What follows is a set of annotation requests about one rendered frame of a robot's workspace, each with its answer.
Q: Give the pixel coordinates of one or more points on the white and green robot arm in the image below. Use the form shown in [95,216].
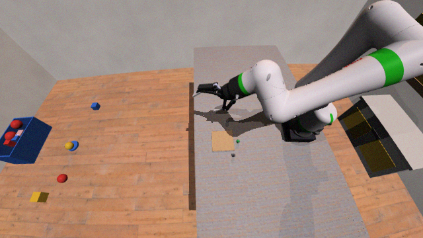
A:
[383,25]

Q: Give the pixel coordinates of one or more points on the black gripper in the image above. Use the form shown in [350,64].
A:
[222,92]

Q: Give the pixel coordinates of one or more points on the peach square mat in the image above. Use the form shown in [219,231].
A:
[222,140]

